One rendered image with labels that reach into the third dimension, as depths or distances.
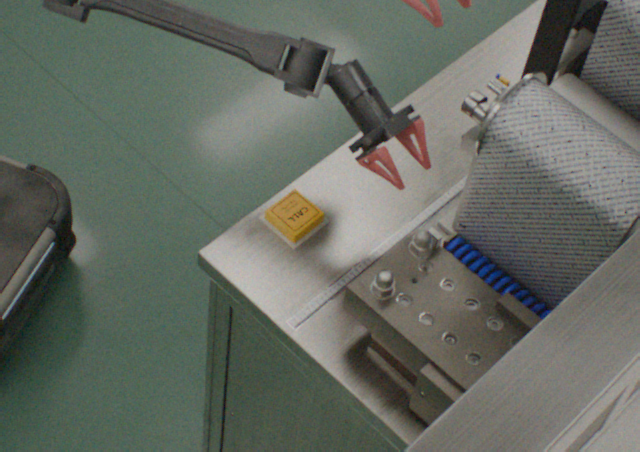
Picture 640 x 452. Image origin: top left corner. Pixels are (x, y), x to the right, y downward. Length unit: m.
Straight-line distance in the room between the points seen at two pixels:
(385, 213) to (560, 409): 1.06
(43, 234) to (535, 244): 1.36
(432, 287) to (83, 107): 1.72
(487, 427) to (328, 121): 2.40
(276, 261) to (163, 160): 1.30
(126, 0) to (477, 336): 0.72
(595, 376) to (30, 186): 2.02
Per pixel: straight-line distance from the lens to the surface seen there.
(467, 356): 1.81
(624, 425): 1.33
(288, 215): 2.03
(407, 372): 1.89
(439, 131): 2.21
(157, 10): 1.91
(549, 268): 1.82
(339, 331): 1.95
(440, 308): 1.84
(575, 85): 1.88
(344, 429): 2.01
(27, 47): 3.55
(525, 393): 1.06
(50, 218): 2.88
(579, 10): 2.06
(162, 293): 3.03
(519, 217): 1.80
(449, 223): 2.08
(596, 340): 1.11
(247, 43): 1.89
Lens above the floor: 2.56
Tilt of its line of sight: 53 degrees down
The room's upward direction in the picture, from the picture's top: 9 degrees clockwise
